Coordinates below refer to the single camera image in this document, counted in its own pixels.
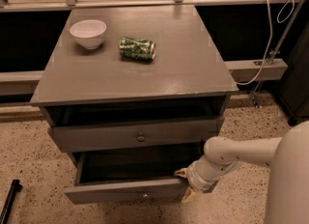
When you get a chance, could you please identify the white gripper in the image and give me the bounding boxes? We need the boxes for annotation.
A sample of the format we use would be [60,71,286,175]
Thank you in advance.
[174,161,214,204]

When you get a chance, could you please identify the grey drawer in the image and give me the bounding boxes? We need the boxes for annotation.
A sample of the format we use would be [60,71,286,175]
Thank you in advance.
[48,115,224,153]
[65,142,203,204]

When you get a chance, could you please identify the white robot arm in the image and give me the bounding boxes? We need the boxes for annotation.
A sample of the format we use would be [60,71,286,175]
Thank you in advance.
[175,122,309,224]

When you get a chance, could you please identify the grey top drawer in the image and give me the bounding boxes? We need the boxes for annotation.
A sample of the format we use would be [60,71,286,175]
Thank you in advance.
[48,115,224,153]

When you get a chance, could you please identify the grey wooden drawer cabinet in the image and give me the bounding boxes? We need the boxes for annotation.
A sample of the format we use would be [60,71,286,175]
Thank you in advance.
[31,5,238,204]

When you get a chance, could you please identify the crushed green soda can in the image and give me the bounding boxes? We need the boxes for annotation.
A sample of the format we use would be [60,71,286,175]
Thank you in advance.
[119,37,155,62]

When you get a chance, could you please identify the dark cabinet at right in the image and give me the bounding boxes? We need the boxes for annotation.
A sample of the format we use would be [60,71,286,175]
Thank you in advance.
[281,22,309,126]

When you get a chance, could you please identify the black bar on floor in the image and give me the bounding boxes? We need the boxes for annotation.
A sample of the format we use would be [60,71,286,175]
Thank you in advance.
[0,180,22,224]

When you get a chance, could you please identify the white ceramic bowl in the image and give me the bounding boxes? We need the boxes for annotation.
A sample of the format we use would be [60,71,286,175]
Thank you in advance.
[70,19,107,49]

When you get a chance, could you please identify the grey metal railing frame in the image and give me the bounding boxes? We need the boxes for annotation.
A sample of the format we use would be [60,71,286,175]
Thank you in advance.
[0,0,309,97]

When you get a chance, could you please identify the white cable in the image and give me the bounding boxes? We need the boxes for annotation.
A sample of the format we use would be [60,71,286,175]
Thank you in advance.
[234,0,295,86]

